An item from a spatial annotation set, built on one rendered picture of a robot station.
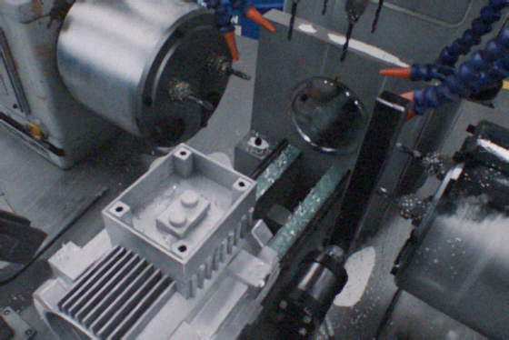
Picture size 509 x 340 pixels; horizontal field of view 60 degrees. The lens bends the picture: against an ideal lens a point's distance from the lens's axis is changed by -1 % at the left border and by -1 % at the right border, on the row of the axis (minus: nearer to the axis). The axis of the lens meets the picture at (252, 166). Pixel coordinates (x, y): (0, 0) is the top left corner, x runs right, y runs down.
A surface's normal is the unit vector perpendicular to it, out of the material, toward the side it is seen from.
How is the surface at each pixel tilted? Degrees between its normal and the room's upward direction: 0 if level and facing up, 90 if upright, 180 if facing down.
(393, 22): 90
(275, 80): 90
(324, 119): 90
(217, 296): 0
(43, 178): 0
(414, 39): 90
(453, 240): 62
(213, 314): 0
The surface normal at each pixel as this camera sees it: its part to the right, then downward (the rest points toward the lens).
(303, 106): -0.56, 0.56
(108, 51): -0.39, -0.01
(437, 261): -0.51, 0.33
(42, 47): 0.83, 0.44
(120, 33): -0.26, -0.24
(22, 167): 0.07, -0.70
